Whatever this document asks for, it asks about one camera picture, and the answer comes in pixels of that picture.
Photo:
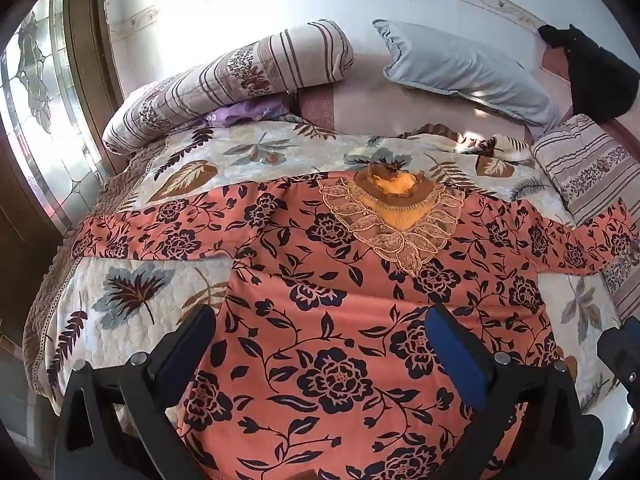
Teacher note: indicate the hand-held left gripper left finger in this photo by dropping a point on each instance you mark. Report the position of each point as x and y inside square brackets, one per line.
[186, 344]

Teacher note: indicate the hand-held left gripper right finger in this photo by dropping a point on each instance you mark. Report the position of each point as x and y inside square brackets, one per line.
[457, 355]

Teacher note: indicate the orange floral blouse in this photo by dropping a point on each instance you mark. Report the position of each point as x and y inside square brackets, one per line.
[340, 320]

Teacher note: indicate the leaf print quilted bedspread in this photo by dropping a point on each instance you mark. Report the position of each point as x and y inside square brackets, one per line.
[125, 290]

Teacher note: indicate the striped floral pillow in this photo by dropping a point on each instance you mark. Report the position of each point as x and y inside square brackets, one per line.
[590, 170]

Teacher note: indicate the purple cloth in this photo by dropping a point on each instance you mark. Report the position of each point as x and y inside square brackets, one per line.
[240, 112]

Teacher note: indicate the rolled striped floral quilt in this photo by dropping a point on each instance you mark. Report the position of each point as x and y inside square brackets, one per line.
[225, 80]

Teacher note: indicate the pink bed sheet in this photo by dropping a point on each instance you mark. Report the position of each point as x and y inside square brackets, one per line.
[360, 105]

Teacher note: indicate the stained glass window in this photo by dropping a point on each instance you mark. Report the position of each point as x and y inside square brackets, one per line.
[40, 110]

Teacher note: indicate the black garment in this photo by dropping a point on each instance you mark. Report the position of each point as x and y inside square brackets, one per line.
[595, 80]

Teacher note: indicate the grey pillow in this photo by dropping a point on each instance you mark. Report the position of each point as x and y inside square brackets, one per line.
[450, 65]

